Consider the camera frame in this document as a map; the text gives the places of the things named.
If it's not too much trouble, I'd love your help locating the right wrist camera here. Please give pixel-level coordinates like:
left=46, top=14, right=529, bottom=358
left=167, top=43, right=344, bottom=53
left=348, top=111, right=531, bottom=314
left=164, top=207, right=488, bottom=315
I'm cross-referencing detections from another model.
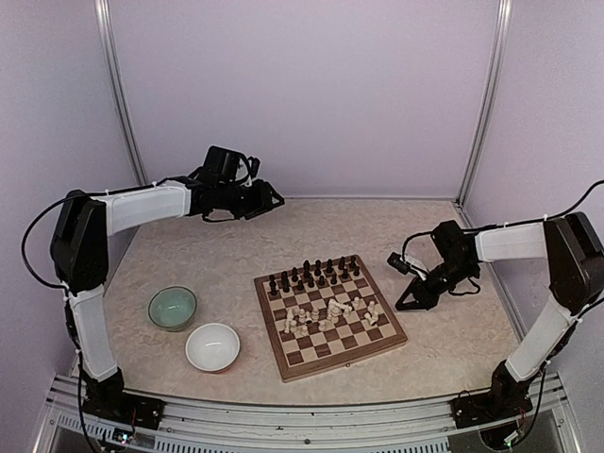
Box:
left=387, top=252, right=428, bottom=278

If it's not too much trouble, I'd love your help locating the left aluminium frame post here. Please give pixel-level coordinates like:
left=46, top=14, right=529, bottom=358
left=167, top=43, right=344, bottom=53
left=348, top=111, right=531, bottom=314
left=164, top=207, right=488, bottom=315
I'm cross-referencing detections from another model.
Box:
left=94, top=0, right=148, bottom=185

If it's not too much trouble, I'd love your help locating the white ceramic bowl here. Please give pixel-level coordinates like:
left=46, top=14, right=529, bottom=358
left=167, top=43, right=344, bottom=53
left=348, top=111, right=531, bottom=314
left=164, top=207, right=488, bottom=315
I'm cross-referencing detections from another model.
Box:
left=185, top=323, right=241, bottom=373

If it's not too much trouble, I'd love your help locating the front aluminium rail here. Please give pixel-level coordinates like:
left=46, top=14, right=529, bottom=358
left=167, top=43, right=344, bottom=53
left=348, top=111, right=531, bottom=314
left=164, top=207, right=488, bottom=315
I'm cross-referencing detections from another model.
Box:
left=32, top=375, right=581, bottom=453

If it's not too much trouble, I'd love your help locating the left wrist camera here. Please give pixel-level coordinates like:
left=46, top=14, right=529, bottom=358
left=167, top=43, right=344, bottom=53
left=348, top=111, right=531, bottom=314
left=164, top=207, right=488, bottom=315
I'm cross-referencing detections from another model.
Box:
left=242, top=156, right=260, bottom=182

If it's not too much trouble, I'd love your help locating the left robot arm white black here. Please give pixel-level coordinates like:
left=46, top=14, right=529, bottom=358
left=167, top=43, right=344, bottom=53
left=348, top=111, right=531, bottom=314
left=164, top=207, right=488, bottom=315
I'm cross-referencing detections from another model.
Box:
left=50, top=146, right=285, bottom=420

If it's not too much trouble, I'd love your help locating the aluminium frame post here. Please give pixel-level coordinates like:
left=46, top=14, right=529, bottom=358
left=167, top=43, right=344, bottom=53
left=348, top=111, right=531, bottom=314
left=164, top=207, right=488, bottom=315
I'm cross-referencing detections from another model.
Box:
left=455, top=0, right=513, bottom=210
left=94, top=0, right=148, bottom=185

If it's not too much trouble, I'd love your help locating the black chess pieces row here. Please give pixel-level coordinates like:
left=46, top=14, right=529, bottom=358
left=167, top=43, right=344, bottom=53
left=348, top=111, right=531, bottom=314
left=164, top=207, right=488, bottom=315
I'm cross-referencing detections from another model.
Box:
left=260, top=255, right=371, bottom=300

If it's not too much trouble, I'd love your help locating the green glass bowl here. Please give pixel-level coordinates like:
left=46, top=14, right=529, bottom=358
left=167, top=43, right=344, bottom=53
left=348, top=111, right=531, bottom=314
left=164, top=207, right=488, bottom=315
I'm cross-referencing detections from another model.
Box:
left=147, top=286, right=197, bottom=332

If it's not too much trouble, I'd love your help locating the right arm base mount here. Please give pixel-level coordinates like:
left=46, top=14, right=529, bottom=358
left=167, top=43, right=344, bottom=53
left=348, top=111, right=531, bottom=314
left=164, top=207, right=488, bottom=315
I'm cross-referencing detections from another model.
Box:
left=450, top=393, right=533, bottom=429

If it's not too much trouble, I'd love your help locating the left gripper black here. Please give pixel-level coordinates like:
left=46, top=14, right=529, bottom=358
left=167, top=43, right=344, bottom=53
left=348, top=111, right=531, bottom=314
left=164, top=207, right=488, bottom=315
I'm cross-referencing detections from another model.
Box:
left=218, top=179, right=285, bottom=220

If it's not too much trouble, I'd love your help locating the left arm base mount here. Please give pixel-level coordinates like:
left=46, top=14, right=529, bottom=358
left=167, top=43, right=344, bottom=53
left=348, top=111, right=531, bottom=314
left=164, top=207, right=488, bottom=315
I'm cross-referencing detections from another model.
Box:
left=83, top=393, right=165, bottom=430

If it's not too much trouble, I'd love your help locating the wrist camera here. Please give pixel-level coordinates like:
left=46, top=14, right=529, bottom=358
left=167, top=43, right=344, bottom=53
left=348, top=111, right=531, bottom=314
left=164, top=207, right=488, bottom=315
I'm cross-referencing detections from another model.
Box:
left=387, top=252, right=428, bottom=278
left=242, top=156, right=260, bottom=182

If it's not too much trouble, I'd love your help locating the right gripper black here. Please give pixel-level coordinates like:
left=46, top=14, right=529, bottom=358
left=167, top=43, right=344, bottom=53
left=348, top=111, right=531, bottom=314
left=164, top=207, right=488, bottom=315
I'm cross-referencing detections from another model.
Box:
left=395, top=258, right=476, bottom=310

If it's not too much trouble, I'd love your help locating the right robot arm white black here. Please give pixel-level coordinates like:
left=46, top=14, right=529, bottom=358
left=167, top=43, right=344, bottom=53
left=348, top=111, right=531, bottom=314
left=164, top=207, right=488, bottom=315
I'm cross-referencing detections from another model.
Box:
left=387, top=202, right=603, bottom=419

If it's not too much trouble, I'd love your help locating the wooden chess board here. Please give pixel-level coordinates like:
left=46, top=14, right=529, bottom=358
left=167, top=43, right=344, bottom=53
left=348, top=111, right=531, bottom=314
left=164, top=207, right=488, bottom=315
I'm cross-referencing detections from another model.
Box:
left=254, top=254, right=408, bottom=382

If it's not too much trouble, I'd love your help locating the right aluminium frame post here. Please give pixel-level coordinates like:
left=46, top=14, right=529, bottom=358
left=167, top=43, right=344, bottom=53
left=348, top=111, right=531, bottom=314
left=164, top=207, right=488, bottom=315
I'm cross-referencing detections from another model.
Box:
left=455, top=0, right=513, bottom=210

